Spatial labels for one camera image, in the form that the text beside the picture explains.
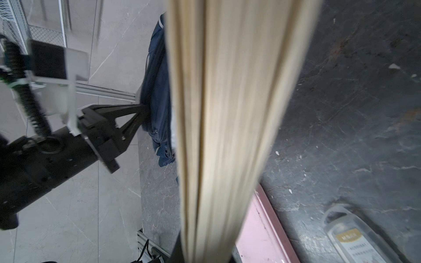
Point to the blue book yellow label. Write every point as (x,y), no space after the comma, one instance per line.
(233,66)

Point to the clear plastic ruler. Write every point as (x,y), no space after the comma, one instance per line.
(353,239)

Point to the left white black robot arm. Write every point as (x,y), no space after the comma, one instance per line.
(16,75)

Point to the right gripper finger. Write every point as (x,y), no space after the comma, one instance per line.
(177,253)

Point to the white wire mesh basket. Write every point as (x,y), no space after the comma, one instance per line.
(15,27)

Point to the pink pencil case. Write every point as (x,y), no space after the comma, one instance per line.
(262,238)

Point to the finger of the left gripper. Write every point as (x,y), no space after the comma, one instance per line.
(109,129)

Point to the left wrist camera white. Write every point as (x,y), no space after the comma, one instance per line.
(59,69)

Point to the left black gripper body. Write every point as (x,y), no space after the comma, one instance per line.
(30,169)

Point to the navy blue student backpack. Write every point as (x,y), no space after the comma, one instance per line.
(156,94)

